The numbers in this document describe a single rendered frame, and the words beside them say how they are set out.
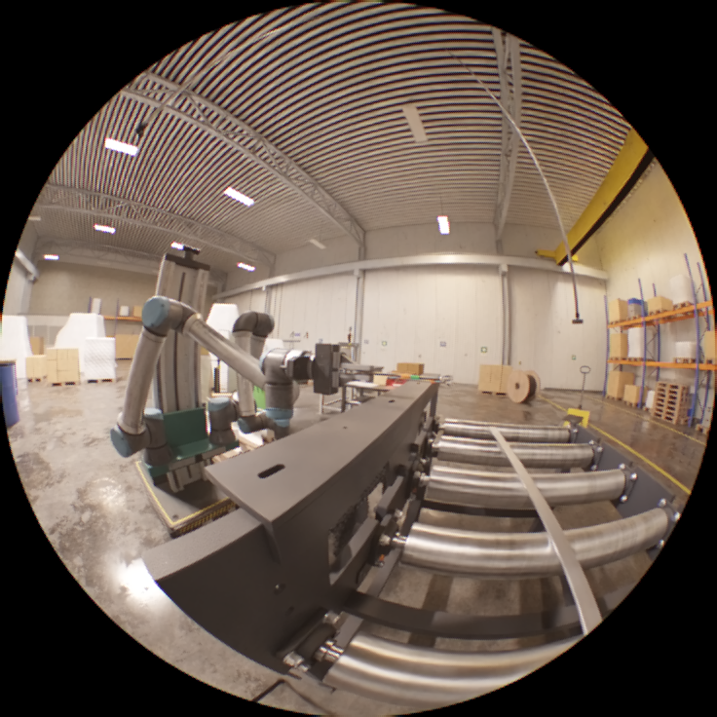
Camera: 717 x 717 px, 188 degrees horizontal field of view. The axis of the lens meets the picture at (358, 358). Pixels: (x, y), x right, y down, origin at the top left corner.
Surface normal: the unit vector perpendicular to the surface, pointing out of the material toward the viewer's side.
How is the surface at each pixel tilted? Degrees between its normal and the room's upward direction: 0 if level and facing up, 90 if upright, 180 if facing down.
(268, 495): 0
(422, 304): 90
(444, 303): 90
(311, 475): 0
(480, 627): 0
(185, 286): 90
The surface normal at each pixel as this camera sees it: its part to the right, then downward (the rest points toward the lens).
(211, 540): 0.06, -1.00
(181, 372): 0.92, 0.07
